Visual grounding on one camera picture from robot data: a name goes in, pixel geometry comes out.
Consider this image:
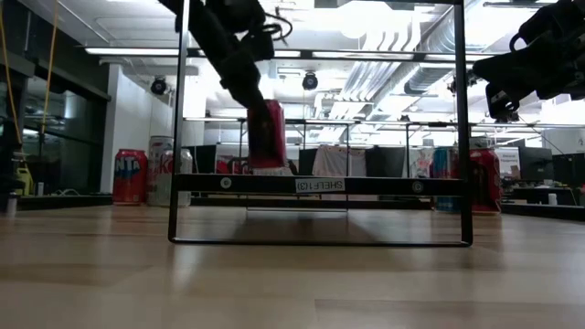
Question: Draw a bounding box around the red and white box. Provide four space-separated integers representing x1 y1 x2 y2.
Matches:
215 154 250 175

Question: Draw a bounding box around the red Star Wars Coca-Cola can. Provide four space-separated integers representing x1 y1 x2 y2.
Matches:
469 146 503 215

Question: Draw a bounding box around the yellow cable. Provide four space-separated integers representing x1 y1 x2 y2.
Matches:
42 0 60 134
0 8 23 143

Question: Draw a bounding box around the white cloth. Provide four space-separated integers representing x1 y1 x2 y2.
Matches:
313 144 367 178

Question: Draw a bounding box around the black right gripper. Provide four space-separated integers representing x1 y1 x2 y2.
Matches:
473 27 585 121

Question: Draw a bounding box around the yellow device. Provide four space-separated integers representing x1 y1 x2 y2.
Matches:
16 162 36 196

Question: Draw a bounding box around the wooden shelf with black frame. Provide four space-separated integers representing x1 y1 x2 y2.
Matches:
166 0 474 249

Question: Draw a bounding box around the silver ventilation duct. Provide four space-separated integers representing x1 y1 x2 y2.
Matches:
404 27 458 96

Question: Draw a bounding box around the white sign board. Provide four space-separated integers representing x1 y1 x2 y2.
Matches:
501 146 521 180

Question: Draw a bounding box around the silver Diet Coke can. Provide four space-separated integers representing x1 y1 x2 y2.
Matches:
160 148 194 207

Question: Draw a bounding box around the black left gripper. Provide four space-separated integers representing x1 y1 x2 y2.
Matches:
218 31 276 121

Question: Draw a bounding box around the black metal rack frame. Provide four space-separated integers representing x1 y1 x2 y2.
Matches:
182 116 461 202

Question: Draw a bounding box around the dark can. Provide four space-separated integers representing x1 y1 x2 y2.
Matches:
147 134 175 207

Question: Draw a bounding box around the white shelf label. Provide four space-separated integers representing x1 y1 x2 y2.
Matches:
294 176 346 194

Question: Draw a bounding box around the long ceiling light strip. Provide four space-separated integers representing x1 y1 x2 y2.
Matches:
84 47 585 64

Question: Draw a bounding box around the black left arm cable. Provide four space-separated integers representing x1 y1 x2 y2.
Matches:
262 11 294 47

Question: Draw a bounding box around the red Fanta can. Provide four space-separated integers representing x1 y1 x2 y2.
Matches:
112 148 149 206

